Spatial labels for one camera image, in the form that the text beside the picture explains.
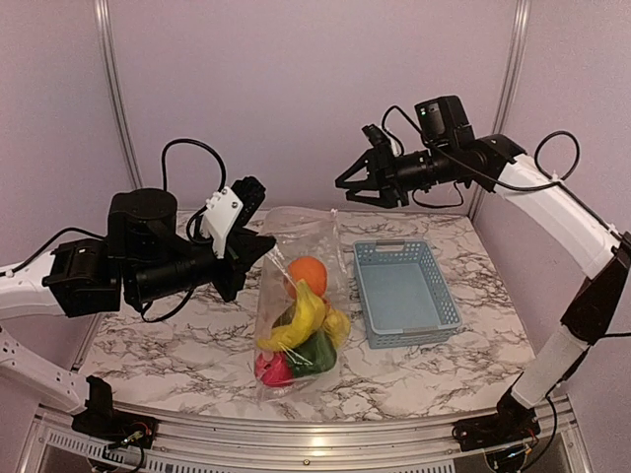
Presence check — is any red apple toy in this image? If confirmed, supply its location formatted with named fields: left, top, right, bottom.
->
left=254, top=352, right=294, bottom=387

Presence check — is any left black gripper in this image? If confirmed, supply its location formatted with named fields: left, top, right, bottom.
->
left=129, top=215, right=277, bottom=306

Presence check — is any green bell pepper toy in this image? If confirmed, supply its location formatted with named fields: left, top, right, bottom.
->
left=285, top=330, right=337, bottom=378

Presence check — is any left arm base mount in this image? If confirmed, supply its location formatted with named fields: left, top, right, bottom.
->
left=72, top=375, right=158, bottom=449

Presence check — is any orange toy fruit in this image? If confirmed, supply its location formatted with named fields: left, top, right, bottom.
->
left=288, top=256, right=328, bottom=297

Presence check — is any left aluminium frame post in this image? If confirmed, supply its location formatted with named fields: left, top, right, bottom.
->
left=94, top=0, right=143, bottom=189

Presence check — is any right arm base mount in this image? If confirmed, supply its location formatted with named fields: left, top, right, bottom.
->
left=452, top=389, right=541, bottom=451

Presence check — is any yellow banana toy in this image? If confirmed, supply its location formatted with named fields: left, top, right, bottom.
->
left=256, top=280, right=326, bottom=352

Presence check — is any clear zip top bag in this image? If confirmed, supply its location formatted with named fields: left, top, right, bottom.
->
left=252, top=207, right=351, bottom=400

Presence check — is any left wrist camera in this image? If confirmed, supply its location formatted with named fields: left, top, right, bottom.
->
left=199, top=176, right=266, bottom=259

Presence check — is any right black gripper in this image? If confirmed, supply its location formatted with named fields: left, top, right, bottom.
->
left=337, top=141, right=457, bottom=207

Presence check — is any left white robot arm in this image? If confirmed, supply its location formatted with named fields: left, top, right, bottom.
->
left=1, top=138, right=275, bottom=322

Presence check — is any yellow bell pepper toy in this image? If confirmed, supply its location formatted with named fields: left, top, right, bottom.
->
left=322, top=307, right=351, bottom=348

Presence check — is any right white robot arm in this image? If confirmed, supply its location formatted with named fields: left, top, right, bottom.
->
left=335, top=96, right=630, bottom=441

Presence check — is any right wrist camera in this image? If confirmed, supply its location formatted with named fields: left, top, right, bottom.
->
left=362, top=124, right=404, bottom=157

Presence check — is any right aluminium frame post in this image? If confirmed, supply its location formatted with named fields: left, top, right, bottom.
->
left=465, top=0, right=533, bottom=218

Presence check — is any aluminium frame post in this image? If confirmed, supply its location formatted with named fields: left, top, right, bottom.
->
left=465, top=0, right=533, bottom=218
left=94, top=0, right=143, bottom=189

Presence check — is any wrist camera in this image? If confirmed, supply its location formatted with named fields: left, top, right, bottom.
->
left=362, top=124, right=404, bottom=157
left=199, top=176, right=266, bottom=259

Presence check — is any grey plastic basket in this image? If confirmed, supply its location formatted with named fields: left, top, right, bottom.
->
left=353, top=239, right=462, bottom=350

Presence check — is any aluminium front rail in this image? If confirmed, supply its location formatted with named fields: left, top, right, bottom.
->
left=19, top=393, right=593, bottom=473

